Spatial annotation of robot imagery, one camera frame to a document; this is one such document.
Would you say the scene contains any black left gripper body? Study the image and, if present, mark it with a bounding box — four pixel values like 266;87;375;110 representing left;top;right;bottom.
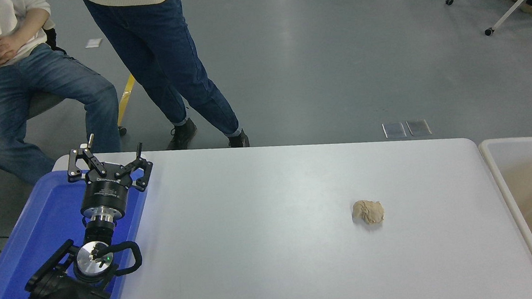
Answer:
77;161;136;218

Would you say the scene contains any clear floor plate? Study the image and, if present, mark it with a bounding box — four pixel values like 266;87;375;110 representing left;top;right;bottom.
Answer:
406;118;432;137
382;121;407;140

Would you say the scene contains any person's left hand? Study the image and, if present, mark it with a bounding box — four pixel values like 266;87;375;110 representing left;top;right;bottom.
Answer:
0;33;29;59

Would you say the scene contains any grey wheeled chair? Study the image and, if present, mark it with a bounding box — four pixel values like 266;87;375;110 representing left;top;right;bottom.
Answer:
0;23;129;147

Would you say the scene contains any blue plastic tray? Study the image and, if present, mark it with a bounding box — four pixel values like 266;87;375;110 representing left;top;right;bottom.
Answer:
0;162;158;299

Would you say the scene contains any crumpled tan paper ball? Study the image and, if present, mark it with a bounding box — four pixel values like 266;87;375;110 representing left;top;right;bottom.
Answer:
351;198;386;227

